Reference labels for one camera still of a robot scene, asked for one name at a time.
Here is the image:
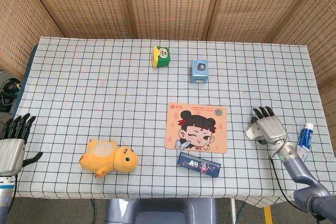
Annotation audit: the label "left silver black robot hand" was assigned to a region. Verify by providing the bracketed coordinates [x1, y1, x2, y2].
[0, 113, 44, 176]

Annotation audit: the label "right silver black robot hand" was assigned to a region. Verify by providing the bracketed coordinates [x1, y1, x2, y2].
[251, 106, 288, 146]

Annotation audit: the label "orange cartoon girl mouse pad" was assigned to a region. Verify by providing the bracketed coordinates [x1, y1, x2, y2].
[164, 102, 228, 154]

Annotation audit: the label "blue white toothpaste tube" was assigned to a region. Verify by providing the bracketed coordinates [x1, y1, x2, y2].
[296, 123, 314, 163]

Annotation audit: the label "dark blue pencil case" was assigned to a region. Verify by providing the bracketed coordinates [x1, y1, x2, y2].
[177, 152, 222, 178]

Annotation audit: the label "light blue box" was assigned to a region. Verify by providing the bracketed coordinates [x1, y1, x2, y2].
[191, 59, 209, 84]

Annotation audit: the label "blue checkered tablecloth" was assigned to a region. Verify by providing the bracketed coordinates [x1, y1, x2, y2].
[13, 36, 336, 209]

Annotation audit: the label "yellow plush toy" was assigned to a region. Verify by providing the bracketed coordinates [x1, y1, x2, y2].
[79, 139, 139, 178]

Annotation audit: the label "green and yellow box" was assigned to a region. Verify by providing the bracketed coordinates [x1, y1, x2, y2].
[151, 46, 171, 69]

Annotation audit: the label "grey robot torso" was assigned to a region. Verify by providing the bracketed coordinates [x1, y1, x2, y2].
[104, 198, 219, 224]

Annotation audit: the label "woven bamboo folding screen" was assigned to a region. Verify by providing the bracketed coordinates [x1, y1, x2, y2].
[0, 0, 336, 141]

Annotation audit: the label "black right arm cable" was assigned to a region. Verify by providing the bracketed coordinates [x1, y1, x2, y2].
[268, 145, 328, 221]

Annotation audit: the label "black cables on floor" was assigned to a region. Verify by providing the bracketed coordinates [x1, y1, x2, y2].
[0, 70, 22, 112]

